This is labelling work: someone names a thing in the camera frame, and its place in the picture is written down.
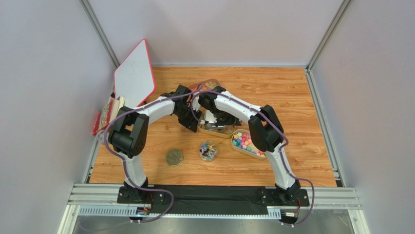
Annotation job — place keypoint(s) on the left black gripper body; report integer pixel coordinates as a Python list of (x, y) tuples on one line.
[(188, 117)]

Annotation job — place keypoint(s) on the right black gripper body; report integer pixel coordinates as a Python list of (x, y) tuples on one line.
[(225, 120)]

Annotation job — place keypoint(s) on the clear plastic jar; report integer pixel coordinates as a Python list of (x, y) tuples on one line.
[(208, 151)]

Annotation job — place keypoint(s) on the silver metal scoop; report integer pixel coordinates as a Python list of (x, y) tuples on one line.
[(213, 126)]

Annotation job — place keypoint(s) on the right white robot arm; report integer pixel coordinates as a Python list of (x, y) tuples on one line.
[(265, 130)]

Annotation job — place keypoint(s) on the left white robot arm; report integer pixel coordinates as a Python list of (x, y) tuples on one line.
[(125, 136)]

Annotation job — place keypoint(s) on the yellow tray of popsicle candies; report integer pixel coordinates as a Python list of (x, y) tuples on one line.
[(225, 133)]

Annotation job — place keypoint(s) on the beige tray of star candies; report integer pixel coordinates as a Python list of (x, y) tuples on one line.
[(241, 142)]

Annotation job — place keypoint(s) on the pink tray of gummy candies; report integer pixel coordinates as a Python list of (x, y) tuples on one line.
[(205, 85)]

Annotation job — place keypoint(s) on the gold metal jar lid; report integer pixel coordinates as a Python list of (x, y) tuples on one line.
[(174, 157)]

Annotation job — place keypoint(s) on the white board with red edge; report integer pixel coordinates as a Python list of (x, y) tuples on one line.
[(134, 78)]

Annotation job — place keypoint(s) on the stack of books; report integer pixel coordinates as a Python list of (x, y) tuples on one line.
[(108, 114)]

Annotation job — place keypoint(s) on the small clear plastic cup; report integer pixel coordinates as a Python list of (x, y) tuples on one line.
[(100, 137)]

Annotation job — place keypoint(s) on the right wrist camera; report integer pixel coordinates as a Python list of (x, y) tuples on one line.
[(208, 118)]

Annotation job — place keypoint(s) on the aluminium frame rail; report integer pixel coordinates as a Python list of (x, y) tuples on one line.
[(100, 200)]

